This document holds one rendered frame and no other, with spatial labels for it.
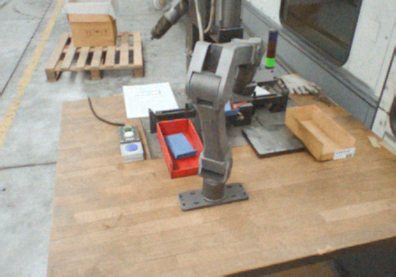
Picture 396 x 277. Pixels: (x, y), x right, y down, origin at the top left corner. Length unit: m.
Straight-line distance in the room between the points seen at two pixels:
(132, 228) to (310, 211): 0.48
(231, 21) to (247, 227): 0.64
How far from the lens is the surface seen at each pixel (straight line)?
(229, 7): 1.22
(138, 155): 1.21
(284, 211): 1.06
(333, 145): 1.36
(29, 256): 2.27
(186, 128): 1.34
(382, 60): 1.60
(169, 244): 0.95
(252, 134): 1.32
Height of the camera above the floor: 1.62
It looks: 32 degrees down
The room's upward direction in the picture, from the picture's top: 1 degrees clockwise
